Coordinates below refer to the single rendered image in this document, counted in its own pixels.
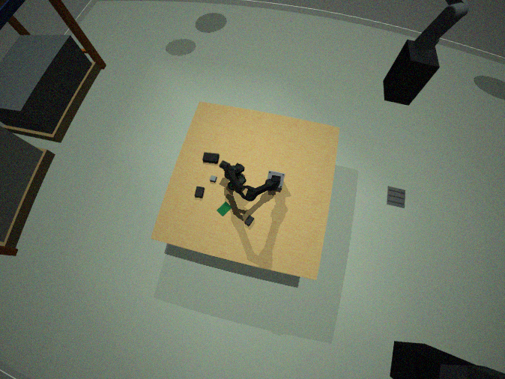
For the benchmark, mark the flat green board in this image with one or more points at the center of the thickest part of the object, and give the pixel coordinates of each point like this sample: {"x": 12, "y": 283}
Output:
{"x": 222, "y": 210}

